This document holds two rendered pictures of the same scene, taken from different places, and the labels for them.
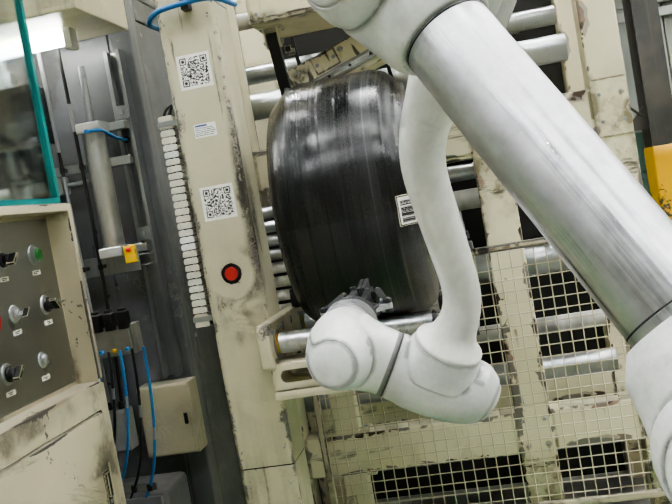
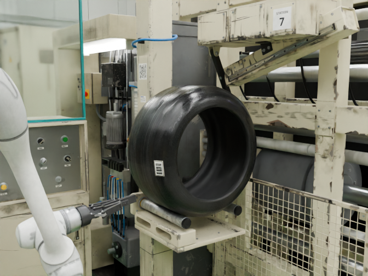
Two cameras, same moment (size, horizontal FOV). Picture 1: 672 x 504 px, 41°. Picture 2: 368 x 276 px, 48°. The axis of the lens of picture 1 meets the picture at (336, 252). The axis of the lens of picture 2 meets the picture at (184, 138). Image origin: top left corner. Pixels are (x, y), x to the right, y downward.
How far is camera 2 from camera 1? 1.50 m
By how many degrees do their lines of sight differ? 45
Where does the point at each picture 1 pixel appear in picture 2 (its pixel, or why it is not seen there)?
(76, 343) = (82, 174)
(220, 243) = not seen: hidden behind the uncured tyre
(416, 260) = (168, 193)
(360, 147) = (149, 131)
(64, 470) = not seen: hidden behind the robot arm
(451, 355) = (43, 256)
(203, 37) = (145, 56)
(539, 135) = not seen: outside the picture
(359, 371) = (22, 244)
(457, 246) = (33, 212)
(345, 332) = (24, 226)
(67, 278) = (82, 149)
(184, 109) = (139, 87)
